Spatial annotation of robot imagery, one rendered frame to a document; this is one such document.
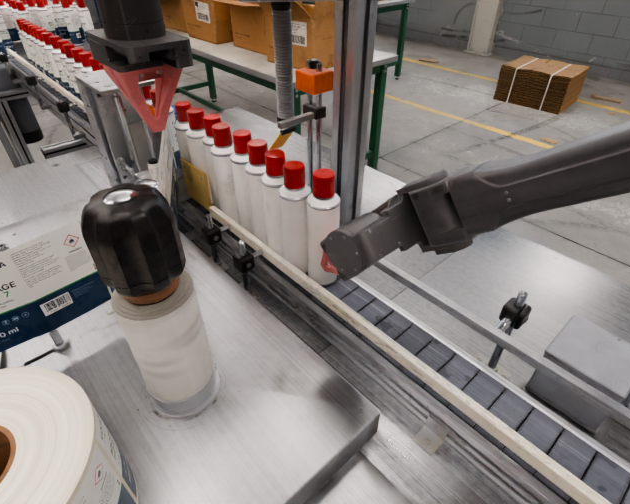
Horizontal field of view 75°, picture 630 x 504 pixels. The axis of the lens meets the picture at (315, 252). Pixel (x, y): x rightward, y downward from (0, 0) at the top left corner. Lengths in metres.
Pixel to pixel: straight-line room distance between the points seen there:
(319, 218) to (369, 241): 0.20
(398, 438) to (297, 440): 0.14
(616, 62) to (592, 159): 5.66
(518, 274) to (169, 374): 0.67
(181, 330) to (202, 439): 0.16
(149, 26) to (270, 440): 0.47
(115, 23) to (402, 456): 0.58
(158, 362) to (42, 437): 0.12
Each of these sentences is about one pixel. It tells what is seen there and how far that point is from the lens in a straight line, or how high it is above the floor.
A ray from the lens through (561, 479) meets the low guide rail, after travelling 0.56.
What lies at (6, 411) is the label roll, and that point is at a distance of 0.49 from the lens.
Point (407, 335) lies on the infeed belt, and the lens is 0.65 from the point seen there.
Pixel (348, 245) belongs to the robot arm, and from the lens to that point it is 0.45.
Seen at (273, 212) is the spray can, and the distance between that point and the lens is 0.70.
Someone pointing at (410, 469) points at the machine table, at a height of 0.83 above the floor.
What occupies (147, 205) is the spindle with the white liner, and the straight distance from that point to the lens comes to 0.39.
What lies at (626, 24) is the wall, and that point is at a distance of 5.98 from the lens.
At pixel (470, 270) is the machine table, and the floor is 0.83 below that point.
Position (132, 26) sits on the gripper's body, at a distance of 0.47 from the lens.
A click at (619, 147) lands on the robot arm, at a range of 0.37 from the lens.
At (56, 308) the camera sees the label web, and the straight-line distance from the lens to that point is 0.68.
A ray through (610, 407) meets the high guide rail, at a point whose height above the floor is 0.96.
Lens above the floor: 1.37
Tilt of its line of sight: 39 degrees down
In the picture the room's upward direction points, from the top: straight up
